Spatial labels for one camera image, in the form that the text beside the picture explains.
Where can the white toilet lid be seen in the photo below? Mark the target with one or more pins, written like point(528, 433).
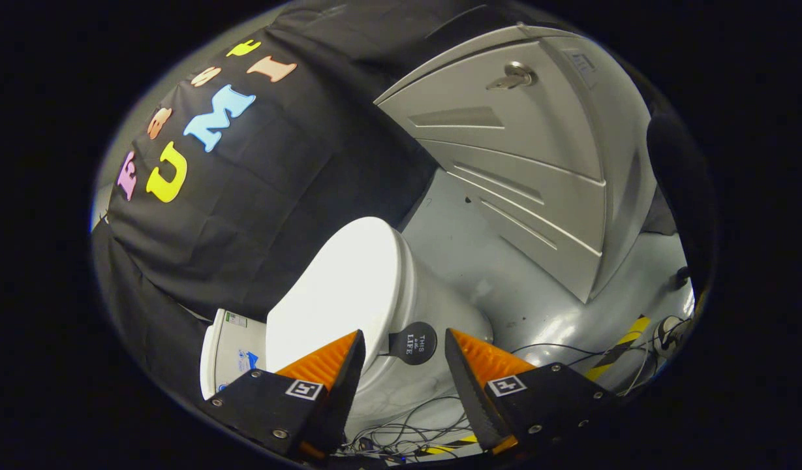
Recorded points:
point(348, 287)

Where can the grey metal cabinet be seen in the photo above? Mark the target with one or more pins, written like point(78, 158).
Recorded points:
point(524, 163)

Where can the black round lid tab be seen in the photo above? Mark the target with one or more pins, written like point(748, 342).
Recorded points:
point(415, 343)

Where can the silver cabinet key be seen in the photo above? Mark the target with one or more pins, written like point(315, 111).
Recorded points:
point(513, 77)

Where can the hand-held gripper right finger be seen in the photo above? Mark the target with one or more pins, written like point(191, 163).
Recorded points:
point(469, 391)

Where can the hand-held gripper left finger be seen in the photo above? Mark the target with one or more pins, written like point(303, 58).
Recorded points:
point(348, 391)

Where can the small white round device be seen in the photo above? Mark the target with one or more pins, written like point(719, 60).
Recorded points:
point(668, 331)

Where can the yellow black hazard tape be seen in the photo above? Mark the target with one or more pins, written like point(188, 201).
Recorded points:
point(449, 445)
point(619, 346)

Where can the white toilet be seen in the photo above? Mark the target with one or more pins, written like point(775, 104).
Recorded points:
point(440, 300)

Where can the black backdrop cloth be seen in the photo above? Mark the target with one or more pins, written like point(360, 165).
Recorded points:
point(277, 196)

